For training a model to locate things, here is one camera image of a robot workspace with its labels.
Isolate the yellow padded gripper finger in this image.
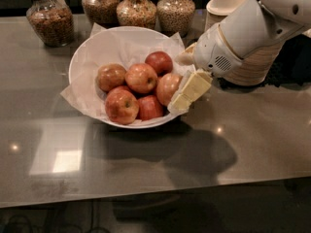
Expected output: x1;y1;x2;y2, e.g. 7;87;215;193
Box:
168;69;213;115

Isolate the red apple back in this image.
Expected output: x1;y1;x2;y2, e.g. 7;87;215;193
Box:
145;51;173;76

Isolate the glass jar pale cereal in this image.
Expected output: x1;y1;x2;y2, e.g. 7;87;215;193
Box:
156;0;195;37

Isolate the glass jar granola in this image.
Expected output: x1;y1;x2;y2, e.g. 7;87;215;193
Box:
82;0;120;26

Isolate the glass jar brown cereal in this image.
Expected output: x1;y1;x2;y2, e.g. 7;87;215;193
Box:
26;0;74;47

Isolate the black mat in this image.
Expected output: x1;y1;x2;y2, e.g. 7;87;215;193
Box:
218;34;311;89

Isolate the glass jar colourful cereal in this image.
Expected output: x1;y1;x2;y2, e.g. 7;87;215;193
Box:
117;0;156;29

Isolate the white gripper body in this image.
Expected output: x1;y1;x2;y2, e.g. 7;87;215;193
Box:
193;23;242;77

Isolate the white paper liner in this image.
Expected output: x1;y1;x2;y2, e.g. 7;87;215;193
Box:
60;22;195;127

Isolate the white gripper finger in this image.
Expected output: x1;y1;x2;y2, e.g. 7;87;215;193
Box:
175;43;195;66

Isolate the brownish apple left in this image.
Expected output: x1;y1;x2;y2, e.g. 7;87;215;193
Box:
96;63;126;92

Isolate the red yellow apple centre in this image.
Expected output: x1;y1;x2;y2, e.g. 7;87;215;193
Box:
125;63;157;94

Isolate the white bowl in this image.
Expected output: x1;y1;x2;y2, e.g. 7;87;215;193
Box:
68;25;197;130

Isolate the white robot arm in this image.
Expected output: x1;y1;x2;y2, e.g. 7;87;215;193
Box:
168;0;311;116

